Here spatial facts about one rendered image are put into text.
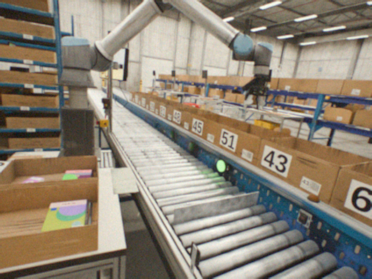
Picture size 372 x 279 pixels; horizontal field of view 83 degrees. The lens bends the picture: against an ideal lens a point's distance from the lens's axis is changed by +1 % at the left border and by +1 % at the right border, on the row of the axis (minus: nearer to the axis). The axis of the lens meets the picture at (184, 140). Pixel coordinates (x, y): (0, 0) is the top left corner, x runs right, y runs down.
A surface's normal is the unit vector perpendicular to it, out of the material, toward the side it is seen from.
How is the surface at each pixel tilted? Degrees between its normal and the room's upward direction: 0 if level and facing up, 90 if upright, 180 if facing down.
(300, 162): 91
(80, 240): 91
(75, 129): 90
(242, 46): 89
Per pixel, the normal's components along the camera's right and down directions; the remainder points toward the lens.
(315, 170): -0.89, 0.04
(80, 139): 0.36, 0.29
